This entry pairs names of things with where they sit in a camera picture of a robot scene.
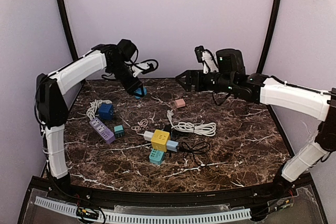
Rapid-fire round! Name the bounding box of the blue square socket adapter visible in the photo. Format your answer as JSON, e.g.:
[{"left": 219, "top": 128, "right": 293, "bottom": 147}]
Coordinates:
[{"left": 134, "top": 87, "right": 147, "bottom": 99}]

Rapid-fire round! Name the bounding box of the black power adapter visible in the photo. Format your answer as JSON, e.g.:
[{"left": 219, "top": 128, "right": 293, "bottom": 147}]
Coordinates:
[{"left": 164, "top": 126, "right": 190, "bottom": 140}]

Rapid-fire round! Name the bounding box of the light blue charger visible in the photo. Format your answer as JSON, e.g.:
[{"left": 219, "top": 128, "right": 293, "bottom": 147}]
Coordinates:
[{"left": 166, "top": 140, "right": 179, "bottom": 152}]

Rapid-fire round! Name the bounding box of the dark blue cube adapter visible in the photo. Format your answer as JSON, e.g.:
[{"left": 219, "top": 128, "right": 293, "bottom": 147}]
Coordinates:
[{"left": 98, "top": 103, "right": 114, "bottom": 121}]

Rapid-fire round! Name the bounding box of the white coiled power cord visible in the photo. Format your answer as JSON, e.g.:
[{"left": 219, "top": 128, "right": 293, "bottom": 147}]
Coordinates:
[{"left": 166, "top": 110, "right": 217, "bottom": 137}]

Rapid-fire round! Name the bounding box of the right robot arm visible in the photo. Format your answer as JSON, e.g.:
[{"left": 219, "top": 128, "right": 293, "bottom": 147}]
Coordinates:
[{"left": 175, "top": 46, "right": 335, "bottom": 183}]

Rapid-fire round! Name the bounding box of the black cable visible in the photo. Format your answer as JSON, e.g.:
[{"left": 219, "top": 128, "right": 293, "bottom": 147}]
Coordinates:
[{"left": 178, "top": 141, "right": 212, "bottom": 167}]

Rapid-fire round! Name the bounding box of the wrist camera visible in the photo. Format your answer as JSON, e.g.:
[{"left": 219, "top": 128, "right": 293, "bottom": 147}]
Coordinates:
[
  {"left": 131, "top": 59, "right": 159, "bottom": 77},
  {"left": 194, "top": 46, "right": 219, "bottom": 74}
]

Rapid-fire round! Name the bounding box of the purple power strip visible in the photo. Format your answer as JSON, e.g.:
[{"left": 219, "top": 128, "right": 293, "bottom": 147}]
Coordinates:
[{"left": 89, "top": 118, "right": 116, "bottom": 144}]

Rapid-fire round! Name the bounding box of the pink charger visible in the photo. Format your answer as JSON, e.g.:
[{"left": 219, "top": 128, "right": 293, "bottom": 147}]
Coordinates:
[{"left": 174, "top": 99, "right": 186, "bottom": 109}]

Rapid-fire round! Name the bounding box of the white slotted cable duct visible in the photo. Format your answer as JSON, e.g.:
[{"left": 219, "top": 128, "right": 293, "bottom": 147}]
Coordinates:
[{"left": 34, "top": 196, "right": 251, "bottom": 223}]

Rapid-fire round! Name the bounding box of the small teal plug adapter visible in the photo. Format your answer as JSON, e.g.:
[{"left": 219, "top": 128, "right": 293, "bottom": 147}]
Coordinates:
[{"left": 114, "top": 125, "right": 125, "bottom": 137}]

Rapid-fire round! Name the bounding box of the yellow cube socket adapter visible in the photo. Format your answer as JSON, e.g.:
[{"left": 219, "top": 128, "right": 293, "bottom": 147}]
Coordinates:
[{"left": 151, "top": 130, "right": 171, "bottom": 152}]

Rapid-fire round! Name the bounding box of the white purple-strip cord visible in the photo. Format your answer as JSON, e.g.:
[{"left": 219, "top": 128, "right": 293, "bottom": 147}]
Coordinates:
[{"left": 86, "top": 99, "right": 113, "bottom": 120}]

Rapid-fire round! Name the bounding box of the white usb charger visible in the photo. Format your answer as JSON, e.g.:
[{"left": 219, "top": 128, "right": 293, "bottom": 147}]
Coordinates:
[{"left": 143, "top": 131, "right": 154, "bottom": 142}]

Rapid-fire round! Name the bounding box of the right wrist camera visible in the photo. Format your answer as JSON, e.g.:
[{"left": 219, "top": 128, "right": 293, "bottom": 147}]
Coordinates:
[{"left": 194, "top": 46, "right": 219, "bottom": 74}]

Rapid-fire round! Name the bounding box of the teal power strip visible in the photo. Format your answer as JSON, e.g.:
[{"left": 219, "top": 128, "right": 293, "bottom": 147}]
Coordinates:
[{"left": 149, "top": 149, "right": 165, "bottom": 165}]

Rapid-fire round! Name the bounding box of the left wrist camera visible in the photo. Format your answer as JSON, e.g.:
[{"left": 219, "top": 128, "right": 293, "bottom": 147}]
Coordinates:
[{"left": 131, "top": 59, "right": 159, "bottom": 77}]

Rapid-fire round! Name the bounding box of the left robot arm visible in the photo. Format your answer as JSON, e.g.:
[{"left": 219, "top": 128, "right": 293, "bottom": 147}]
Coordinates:
[{"left": 34, "top": 39, "right": 145, "bottom": 180}]

